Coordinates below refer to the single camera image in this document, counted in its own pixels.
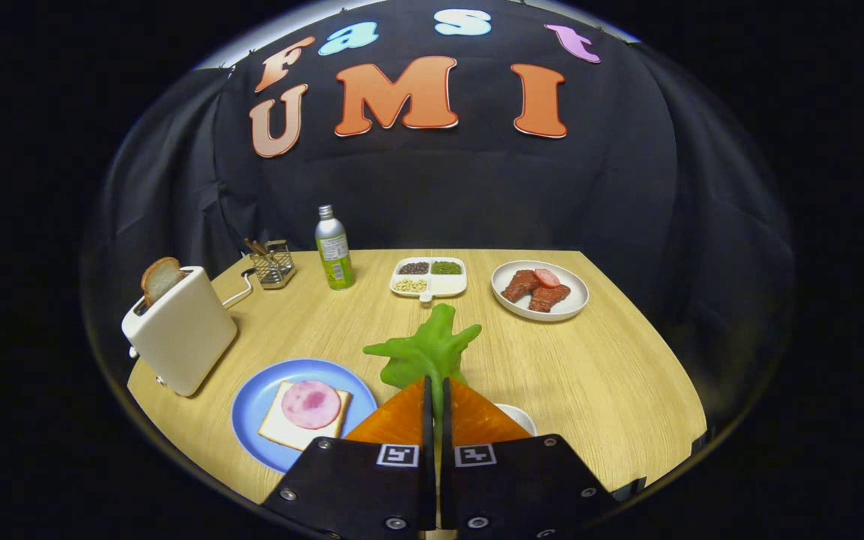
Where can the green lettuce leaf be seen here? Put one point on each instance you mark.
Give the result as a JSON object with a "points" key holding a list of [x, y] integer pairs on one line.
{"points": [[428, 352]]}

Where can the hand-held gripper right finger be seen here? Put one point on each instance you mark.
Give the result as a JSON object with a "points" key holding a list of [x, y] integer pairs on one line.
{"points": [[514, 487]]}

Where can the white toaster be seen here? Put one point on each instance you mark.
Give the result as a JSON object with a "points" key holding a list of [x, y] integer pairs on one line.
{"points": [[184, 337]]}

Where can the blue round plate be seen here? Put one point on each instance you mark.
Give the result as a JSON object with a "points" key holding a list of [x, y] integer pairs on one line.
{"points": [[252, 405]]}

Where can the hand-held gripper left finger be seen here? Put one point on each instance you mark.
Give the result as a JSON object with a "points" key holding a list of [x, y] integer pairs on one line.
{"points": [[357, 487]]}

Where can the pink sausage slice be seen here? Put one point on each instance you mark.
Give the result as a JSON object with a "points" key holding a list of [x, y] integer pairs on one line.
{"points": [[547, 277]]}

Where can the toasted bread slice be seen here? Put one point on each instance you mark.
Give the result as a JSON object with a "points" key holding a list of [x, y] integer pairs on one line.
{"points": [[160, 277]]}

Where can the silver bottle green label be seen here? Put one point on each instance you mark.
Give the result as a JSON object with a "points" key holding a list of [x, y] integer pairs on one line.
{"points": [[334, 255]]}

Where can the pile of pale beans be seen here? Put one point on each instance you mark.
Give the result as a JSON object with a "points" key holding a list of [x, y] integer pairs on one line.
{"points": [[411, 285]]}

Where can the pile of dark beans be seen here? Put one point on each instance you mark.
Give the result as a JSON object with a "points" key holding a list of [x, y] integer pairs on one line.
{"points": [[414, 268]]}

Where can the white round plate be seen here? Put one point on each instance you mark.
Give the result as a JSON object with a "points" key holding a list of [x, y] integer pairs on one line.
{"points": [[571, 300]]}

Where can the pink ham slice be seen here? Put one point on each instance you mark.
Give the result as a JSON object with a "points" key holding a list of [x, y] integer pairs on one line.
{"points": [[312, 405]]}

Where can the brown utensil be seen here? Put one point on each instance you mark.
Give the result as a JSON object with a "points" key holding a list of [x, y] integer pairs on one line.
{"points": [[256, 246]]}

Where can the white bread slice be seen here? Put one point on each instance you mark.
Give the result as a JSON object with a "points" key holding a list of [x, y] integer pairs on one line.
{"points": [[278, 431]]}

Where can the red meat slice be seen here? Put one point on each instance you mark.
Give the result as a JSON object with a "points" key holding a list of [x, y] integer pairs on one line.
{"points": [[520, 285], [550, 298]]}

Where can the white rectangular plate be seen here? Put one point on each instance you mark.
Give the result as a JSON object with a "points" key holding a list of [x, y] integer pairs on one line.
{"points": [[520, 416]]}

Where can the pile of green beans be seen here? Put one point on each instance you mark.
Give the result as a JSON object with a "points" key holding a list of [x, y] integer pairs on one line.
{"points": [[447, 268]]}

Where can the white divided dish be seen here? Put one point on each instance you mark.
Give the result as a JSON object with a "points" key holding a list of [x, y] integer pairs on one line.
{"points": [[447, 285]]}

